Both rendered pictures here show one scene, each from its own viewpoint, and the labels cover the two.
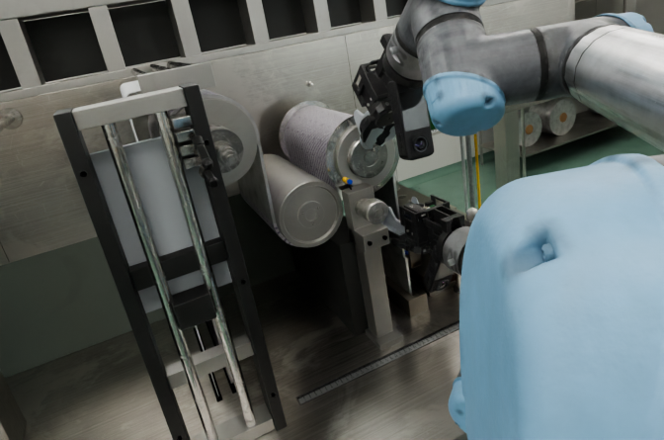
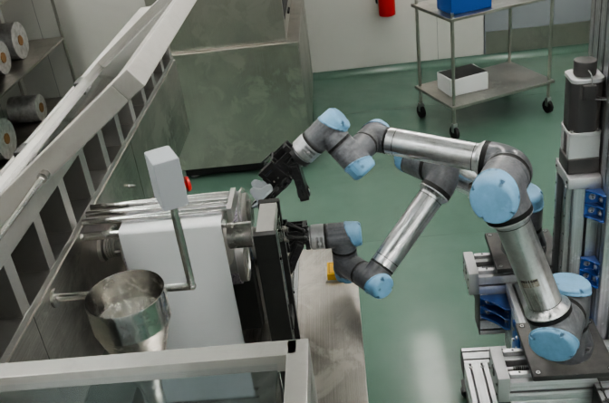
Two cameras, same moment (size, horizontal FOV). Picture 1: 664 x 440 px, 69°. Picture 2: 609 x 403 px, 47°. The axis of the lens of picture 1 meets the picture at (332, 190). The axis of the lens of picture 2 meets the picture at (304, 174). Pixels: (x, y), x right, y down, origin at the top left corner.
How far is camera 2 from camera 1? 1.61 m
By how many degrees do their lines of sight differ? 59
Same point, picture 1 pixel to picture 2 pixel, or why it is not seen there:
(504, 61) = (369, 148)
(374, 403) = (319, 335)
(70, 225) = not seen: hidden behind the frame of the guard
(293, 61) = (121, 173)
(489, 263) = (493, 187)
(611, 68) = (410, 144)
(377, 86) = (283, 170)
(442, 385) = (329, 310)
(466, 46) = (359, 146)
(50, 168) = (72, 328)
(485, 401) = (496, 206)
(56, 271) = not seen: outside the picture
